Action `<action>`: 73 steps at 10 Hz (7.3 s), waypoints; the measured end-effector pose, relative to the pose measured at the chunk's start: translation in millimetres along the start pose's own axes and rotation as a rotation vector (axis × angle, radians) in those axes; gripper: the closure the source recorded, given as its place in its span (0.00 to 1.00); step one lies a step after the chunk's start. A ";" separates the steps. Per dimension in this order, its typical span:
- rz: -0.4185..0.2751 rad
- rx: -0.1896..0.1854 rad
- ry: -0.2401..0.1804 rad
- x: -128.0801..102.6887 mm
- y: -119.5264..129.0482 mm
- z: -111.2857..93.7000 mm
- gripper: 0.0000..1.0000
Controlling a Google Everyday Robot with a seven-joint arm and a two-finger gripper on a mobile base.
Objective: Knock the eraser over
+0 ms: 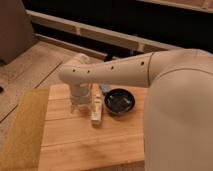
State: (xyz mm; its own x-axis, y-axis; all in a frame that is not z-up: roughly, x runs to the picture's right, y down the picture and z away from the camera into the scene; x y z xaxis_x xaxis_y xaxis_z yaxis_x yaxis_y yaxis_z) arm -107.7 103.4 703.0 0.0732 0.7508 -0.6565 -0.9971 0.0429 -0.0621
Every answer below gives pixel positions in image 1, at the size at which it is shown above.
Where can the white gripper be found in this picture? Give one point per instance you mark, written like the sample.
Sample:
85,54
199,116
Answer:
80,94

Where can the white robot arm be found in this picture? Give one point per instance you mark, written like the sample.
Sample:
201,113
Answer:
178,110

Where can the blue object behind bowl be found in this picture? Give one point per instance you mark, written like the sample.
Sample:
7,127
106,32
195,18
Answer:
104,88

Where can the wooden table board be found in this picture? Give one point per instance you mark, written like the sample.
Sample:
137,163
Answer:
72,143

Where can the black bowl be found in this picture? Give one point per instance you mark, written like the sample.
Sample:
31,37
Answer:
119,101

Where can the yellow-green mat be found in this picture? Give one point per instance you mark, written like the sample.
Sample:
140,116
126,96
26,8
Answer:
21,149

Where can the grey cabinet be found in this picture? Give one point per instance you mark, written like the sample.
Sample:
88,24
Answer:
16,32

